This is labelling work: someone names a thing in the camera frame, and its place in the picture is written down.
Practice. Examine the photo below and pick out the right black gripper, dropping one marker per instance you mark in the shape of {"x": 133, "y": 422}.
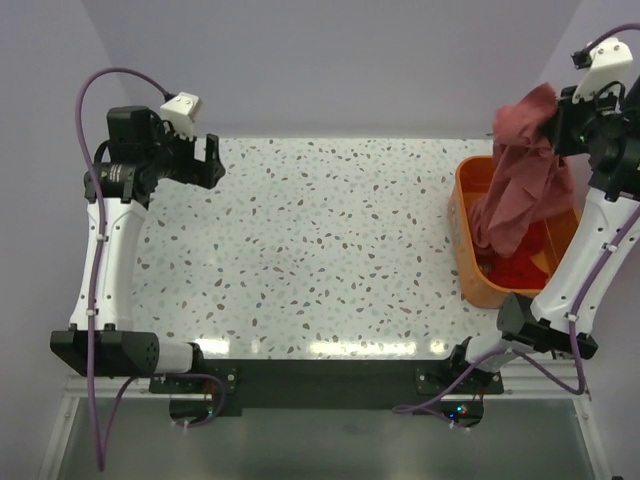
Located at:
{"x": 565, "y": 128}

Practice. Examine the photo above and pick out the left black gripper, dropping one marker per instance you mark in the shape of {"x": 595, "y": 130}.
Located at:
{"x": 189, "y": 160}

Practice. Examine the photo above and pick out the pink t shirt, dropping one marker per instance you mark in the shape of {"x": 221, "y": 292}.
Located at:
{"x": 530, "y": 182}

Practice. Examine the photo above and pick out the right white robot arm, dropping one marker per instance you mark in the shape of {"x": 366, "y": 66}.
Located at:
{"x": 560, "y": 317}

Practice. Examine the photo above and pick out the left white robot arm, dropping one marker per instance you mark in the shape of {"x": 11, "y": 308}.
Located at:
{"x": 143, "y": 148}

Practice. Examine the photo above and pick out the orange plastic bin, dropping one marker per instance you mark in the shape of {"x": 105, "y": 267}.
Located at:
{"x": 471, "y": 182}

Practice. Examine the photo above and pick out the red t shirt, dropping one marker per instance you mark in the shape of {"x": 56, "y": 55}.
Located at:
{"x": 519, "y": 272}

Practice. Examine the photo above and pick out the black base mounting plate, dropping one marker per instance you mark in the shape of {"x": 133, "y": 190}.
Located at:
{"x": 228, "y": 388}

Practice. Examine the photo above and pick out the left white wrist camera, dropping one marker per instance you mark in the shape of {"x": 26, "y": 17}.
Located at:
{"x": 181, "y": 112}

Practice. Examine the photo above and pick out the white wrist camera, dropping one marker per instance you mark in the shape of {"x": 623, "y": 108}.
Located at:
{"x": 181, "y": 112}
{"x": 610, "y": 61}

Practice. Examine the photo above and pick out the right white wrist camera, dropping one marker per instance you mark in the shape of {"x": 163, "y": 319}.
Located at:
{"x": 610, "y": 61}

